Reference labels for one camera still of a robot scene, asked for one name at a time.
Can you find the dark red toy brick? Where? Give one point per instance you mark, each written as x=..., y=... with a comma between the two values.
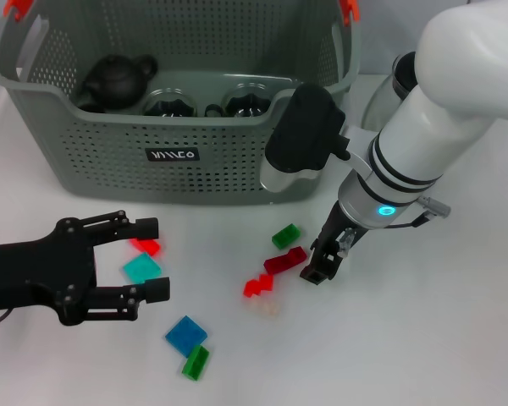
x=284, y=260

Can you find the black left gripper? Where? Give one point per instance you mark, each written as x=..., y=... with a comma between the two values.
x=38, y=275

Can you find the green toy brick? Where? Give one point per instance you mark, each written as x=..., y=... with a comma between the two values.
x=196, y=363
x=285, y=236

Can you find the dark clay teapot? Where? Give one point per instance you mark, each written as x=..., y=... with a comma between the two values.
x=114, y=80

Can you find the glass teacup black holder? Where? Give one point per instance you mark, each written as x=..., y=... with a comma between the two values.
x=245, y=101
x=169, y=103

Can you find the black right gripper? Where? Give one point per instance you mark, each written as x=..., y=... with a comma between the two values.
x=340, y=228

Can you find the bright red toy brick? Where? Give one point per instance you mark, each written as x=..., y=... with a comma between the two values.
x=148, y=246

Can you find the red stepped toy brick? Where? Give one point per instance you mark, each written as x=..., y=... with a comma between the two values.
x=258, y=286

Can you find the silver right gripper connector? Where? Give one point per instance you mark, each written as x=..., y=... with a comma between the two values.
x=346, y=243

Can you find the blue toy brick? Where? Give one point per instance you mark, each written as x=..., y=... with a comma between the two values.
x=186, y=334

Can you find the grey perforated storage bin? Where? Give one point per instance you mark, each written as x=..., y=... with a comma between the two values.
x=110, y=177

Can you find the clear translucent toy brick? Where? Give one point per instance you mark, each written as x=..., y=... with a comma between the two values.
x=266, y=308

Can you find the teal toy brick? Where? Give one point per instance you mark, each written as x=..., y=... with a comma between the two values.
x=139, y=270

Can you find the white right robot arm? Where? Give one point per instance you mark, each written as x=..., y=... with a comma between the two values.
x=448, y=63

